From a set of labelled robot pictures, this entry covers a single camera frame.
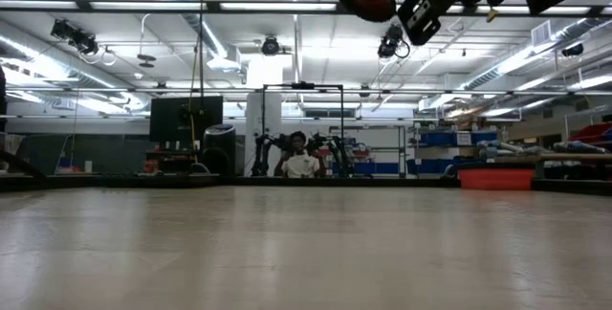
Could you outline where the red tilted bin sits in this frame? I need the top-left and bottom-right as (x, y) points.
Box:
(570, 122), (612, 144)

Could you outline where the black spotlight cluster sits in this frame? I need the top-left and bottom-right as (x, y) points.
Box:
(50, 18), (100, 56)

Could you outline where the black monitor screen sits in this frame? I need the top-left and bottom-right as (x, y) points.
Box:
(149, 95), (225, 144)

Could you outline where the small black hanging camera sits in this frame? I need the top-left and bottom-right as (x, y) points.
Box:
(261, 35), (281, 56)

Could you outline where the wooden workbench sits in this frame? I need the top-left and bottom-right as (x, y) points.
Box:
(496, 151), (612, 180)

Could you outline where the person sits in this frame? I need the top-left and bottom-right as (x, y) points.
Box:
(274, 130), (327, 179)

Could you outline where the background black robot rig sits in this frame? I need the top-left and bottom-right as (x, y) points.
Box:
(251, 81), (355, 178)

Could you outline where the red collapsible bin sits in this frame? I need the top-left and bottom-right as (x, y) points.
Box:
(457, 167), (536, 191)

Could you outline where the blue storage bin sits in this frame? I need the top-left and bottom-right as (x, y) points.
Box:
(419, 130), (499, 147)

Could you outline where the white air vent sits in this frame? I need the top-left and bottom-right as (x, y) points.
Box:
(530, 19), (555, 49)

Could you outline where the silver air duct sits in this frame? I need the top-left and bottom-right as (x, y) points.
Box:
(458, 15), (612, 92)

